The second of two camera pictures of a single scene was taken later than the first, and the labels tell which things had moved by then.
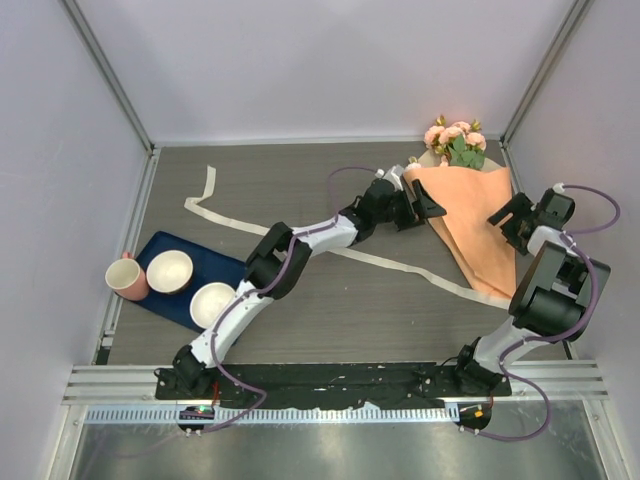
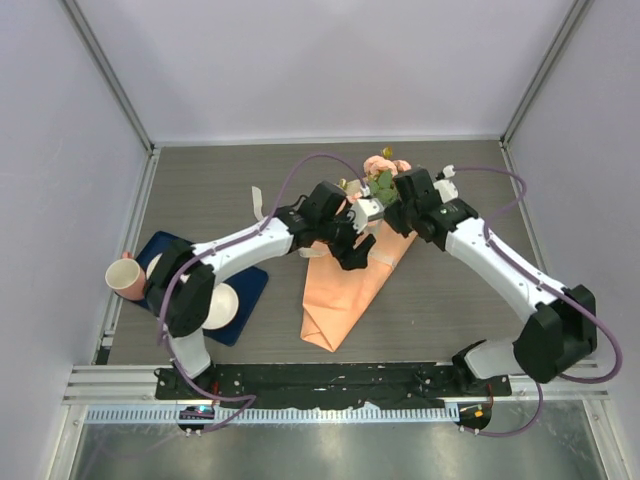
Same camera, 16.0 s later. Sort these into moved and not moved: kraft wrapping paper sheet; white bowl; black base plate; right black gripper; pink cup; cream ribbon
Moved: cream ribbon; kraft wrapping paper sheet; right black gripper
Not moved: white bowl; black base plate; pink cup
